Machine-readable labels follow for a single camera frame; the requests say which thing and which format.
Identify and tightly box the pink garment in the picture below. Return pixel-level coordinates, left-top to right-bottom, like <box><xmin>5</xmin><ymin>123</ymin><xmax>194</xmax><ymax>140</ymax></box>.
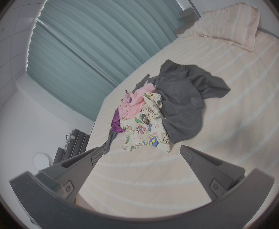
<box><xmin>119</xmin><ymin>84</ymin><xmax>157</xmax><ymax>128</ymax></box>

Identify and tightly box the dark grey garment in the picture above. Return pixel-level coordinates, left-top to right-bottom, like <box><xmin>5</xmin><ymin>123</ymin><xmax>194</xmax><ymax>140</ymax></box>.
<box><xmin>155</xmin><ymin>59</ymin><xmax>231</xmax><ymax>144</ymax></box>

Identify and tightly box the grey and white bedside table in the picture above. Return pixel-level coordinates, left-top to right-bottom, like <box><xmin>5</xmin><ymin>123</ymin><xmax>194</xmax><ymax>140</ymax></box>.
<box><xmin>175</xmin><ymin>7</ymin><xmax>198</xmax><ymax>34</ymax></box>

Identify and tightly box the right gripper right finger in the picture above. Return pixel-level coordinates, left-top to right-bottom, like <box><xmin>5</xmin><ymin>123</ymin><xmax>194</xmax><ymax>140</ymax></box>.
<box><xmin>180</xmin><ymin>145</ymin><xmax>245</xmax><ymax>203</ymax></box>

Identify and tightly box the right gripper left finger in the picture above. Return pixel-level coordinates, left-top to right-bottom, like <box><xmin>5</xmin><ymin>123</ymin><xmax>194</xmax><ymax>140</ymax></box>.
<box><xmin>36</xmin><ymin>147</ymin><xmax>104</xmax><ymax>203</ymax></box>

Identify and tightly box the blue-green curtain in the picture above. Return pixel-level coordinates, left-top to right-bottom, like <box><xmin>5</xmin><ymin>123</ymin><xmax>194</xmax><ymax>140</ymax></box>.
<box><xmin>26</xmin><ymin>22</ymin><xmax>130</xmax><ymax>122</ymax></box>
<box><xmin>38</xmin><ymin>0</ymin><xmax>185</xmax><ymax>88</ymax></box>

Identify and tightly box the bed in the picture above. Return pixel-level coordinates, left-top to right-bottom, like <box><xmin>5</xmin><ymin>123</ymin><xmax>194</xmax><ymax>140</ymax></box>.
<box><xmin>75</xmin><ymin>0</ymin><xmax>279</xmax><ymax>215</ymax></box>

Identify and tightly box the cream pillow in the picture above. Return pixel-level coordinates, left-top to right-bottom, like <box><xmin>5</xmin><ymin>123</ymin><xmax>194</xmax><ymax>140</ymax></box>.
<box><xmin>190</xmin><ymin>3</ymin><xmax>260</xmax><ymax>52</ymax></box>

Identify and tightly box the purple garment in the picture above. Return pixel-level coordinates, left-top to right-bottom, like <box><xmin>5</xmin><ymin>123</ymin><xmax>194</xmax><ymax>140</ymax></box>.
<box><xmin>111</xmin><ymin>97</ymin><xmax>133</xmax><ymax>133</ymax></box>

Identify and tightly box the white crumpled cloth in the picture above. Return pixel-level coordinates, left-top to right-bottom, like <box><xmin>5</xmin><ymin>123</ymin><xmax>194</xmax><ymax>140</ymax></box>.
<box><xmin>63</xmin><ymin>132</ymin><xmax>76</xmax><ymax>150</ymax></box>

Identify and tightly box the white printed pyjama top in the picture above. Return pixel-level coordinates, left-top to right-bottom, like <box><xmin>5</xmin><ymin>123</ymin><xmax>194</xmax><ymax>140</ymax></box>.
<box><xmin>120</xmin><ymin>92</ymin><xmax>171</xmax><ymax>153</ymax></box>

